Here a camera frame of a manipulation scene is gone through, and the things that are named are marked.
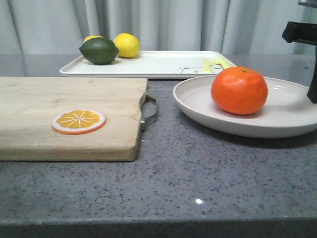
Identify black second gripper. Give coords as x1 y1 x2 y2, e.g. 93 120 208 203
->
282 21 317 104

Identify beige round plate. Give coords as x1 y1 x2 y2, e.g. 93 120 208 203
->
173 75 317 138

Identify orange fruit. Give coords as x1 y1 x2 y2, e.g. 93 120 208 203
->
211 66 268 115

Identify white rectangular tray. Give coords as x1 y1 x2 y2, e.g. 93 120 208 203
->
59 51 231 79

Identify yellow plastic fork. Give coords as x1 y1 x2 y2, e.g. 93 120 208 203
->
213 57 236 69

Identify green lime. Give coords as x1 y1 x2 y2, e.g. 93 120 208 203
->
79 38 119 64

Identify yellow lemon behind lime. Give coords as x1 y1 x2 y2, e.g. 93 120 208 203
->
83 35 102 43

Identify orange slice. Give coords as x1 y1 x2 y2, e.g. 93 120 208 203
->
52 109 106 135

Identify wooden cutting board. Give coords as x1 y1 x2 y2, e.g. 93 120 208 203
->
0 77 148 162

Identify grey curtain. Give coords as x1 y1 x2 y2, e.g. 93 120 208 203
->
0 0 317 55

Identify metal cutting board handle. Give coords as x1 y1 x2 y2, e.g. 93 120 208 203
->
140 94 158 131

